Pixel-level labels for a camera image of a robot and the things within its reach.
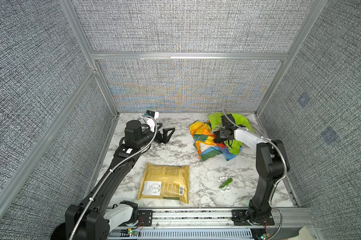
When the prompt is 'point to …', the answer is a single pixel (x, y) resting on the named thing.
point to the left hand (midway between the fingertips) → (165, 125)
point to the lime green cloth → (233, 145)
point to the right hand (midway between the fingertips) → (226, 132)
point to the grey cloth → (262, 131)
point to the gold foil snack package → (165, 182)
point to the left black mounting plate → (145, 218)
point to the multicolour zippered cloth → (203, 136)
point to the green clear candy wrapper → (226, 183)
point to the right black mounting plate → (239, 218)
